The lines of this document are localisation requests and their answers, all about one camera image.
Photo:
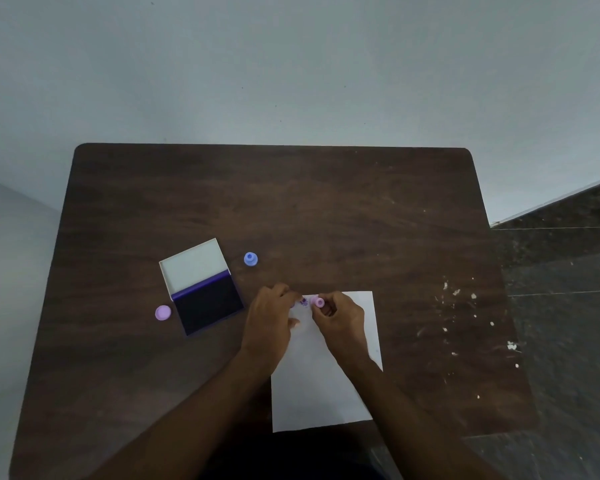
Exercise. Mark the pink round stamp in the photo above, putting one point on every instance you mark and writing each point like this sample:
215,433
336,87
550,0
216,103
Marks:
318,301

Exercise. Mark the purple round stamp cap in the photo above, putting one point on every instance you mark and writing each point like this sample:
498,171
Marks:
163,313

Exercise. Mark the open purple ink pad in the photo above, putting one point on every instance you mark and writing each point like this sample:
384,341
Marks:
202,287

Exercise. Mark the white paper sheet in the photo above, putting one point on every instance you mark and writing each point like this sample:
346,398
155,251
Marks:
320,389

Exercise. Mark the person's right fingers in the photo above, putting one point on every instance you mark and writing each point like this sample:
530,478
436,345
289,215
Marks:
326,304

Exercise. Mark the person's left hand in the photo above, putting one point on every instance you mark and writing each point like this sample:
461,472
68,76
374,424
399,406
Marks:
266,320

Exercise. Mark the dark wooden table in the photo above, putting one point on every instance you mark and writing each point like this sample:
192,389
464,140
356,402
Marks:
260,234

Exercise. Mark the blue round stamp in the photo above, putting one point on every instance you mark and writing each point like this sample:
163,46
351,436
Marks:
251,259

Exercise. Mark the person's right hand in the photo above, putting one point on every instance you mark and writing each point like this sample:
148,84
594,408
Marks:
345,324

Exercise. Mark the person's left thumb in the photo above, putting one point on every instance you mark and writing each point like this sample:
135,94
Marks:
293,323

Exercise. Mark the person's left forearm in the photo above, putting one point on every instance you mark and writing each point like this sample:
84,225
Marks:
190,419

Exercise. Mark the person's right forearm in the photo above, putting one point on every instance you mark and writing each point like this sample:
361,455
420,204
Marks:
420,424

